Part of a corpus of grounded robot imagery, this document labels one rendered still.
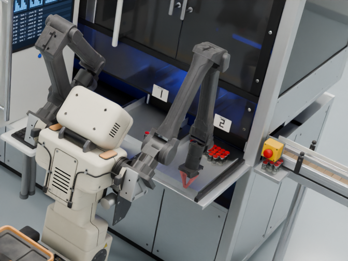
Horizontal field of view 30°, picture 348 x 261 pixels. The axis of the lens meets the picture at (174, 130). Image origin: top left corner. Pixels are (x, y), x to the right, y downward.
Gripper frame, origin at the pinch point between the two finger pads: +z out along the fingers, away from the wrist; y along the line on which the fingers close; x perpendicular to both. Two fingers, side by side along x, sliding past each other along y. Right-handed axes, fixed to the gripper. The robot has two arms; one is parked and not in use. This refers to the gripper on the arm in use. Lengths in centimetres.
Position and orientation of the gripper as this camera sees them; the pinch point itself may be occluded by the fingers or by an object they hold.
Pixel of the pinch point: (185, 186)
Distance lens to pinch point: 263.1
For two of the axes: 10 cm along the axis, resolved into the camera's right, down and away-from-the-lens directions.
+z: -2.5, 8.9, 3.8
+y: 5.1, -2.1, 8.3
